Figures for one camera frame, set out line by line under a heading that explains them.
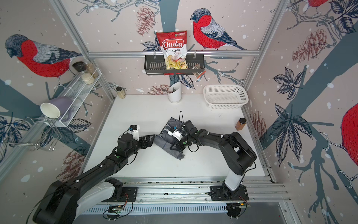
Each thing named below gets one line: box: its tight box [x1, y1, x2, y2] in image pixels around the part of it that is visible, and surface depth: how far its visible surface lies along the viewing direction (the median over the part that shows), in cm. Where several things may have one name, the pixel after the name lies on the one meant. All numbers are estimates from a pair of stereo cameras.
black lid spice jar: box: [72, 61, 88, 75], surface depth 81 cm
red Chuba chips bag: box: [156, 30, 188, 70], surface depth 84 cm
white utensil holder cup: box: [167, 81, 182, 103], surface depth 116 cm
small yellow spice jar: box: [116, 86, 126, 99], surface depth 120 cm
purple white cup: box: [40, 96, 73, 122], surface depth 64 cm
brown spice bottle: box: [234, 117, 247, 131], surface depth 95 cm
